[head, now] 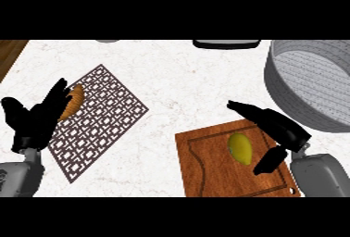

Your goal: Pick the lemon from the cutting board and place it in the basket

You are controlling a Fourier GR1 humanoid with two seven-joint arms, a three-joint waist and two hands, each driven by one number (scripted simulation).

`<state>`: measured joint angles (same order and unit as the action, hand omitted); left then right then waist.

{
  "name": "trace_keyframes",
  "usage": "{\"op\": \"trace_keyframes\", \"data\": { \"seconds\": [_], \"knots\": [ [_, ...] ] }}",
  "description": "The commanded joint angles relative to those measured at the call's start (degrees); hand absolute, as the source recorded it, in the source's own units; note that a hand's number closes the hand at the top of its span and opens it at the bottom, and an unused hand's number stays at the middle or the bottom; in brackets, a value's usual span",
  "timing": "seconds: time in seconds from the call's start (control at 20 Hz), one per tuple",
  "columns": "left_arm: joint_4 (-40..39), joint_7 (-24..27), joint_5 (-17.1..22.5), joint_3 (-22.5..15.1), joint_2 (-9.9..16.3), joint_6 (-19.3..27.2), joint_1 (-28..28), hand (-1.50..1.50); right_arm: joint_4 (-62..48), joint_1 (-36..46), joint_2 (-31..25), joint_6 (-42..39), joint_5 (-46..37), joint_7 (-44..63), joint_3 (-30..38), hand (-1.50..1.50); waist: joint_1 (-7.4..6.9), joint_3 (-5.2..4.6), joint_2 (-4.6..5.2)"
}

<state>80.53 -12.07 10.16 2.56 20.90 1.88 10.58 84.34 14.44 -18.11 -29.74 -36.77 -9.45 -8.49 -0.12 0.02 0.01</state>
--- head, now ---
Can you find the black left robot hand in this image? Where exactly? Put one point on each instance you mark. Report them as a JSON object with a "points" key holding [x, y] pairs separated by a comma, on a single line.
{"points": [[41, 121]]}

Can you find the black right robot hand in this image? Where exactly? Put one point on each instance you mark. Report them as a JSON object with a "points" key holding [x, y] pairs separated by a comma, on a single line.
{"points": [[278, 126]]}

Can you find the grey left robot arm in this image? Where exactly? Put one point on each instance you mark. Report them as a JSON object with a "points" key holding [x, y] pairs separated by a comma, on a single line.
{"points": [[20, 176]]}

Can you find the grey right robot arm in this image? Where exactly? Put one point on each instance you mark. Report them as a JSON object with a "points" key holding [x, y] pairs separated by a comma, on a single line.
{"points": [[320, 172]]}

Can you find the grey round basket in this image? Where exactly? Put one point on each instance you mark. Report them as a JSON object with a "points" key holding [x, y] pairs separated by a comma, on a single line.
{"points": [[309, 83]]}

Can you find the brown wooden cutting board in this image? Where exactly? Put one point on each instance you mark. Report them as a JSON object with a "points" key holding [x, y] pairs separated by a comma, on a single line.
{"points": [[219, 172]]}

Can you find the orange croissant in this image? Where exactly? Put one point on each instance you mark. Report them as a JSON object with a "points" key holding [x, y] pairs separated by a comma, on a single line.
{"points": [[75, 102]]}

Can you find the brown patterned placemat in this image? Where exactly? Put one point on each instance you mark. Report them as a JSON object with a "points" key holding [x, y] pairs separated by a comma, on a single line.
{"points": [[103, 114]]}

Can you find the brown wooden panel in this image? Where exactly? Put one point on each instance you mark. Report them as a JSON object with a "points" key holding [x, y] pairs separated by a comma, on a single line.
{"points": [[8, 55]]}

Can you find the small grey object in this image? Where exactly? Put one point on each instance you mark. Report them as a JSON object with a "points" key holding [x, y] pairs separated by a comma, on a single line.
{"points": [[107, 40]]}

